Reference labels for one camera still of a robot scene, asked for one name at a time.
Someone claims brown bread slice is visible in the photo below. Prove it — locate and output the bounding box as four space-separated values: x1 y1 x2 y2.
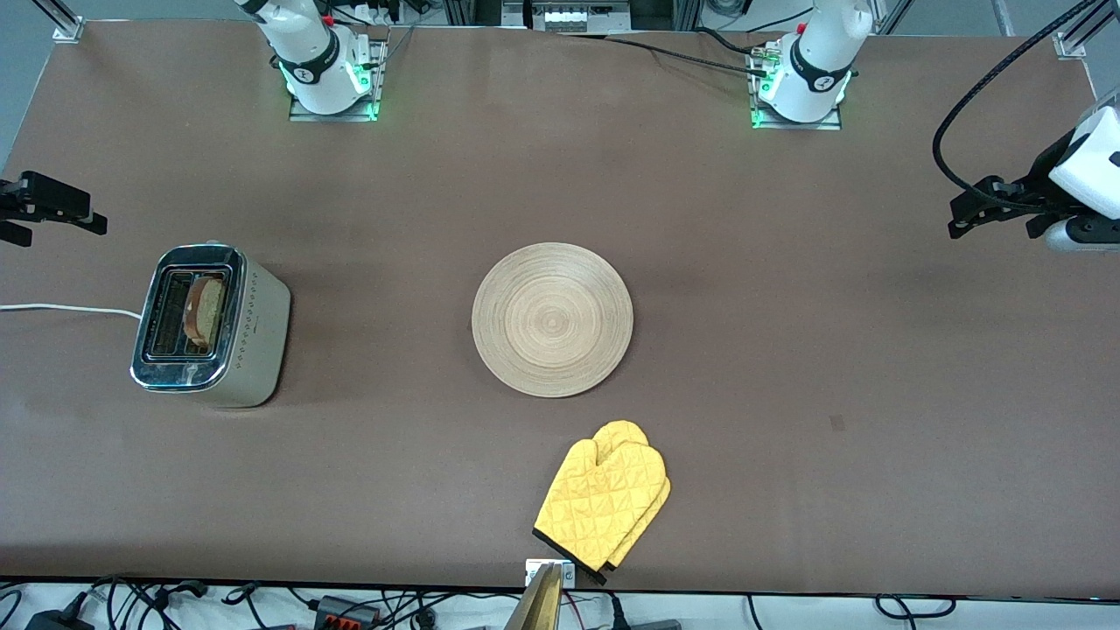
184 276 226 348

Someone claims round wooden plate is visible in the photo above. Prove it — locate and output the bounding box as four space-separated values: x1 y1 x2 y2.
472 242 634 399

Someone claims silver two-slot toaster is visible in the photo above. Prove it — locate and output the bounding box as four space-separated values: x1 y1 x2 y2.
129 241 292 410

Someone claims black power adapter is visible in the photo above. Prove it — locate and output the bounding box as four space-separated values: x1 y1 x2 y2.
24 608 95 630

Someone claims yellow quilted oven mitt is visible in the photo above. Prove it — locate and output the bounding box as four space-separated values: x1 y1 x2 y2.
533 440 666 574
593 421 672 585

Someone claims grey power strip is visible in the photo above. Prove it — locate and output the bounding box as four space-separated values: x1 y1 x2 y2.
501 0 633 34

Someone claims red black connector block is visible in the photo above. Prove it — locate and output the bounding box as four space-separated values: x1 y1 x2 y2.
313 595 383 627

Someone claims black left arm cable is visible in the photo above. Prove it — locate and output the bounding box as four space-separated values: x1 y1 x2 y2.
932 0 1099 213

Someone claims white toaster power cord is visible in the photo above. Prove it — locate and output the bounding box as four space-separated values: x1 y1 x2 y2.
0 302 144 321

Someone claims aluminium frame corner bracket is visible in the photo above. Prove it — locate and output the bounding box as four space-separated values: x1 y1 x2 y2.
1054 0 1108 60
35 0 86 43

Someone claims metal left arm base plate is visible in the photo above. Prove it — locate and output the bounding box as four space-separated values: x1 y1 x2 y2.
751 44 844 132

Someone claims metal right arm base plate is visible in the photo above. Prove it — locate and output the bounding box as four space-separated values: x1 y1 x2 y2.
289 35 388 123

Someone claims short black table cable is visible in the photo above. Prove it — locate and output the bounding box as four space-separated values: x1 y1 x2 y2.
694 26 762 58

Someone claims long black table cable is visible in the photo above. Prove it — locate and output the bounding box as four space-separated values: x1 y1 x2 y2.
560 33 773 78

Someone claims small metal stand bracket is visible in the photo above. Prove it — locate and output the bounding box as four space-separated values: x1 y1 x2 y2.
525 560 577 589

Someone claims gold camera stand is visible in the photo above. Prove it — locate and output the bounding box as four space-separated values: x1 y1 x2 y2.
505 564 565 630

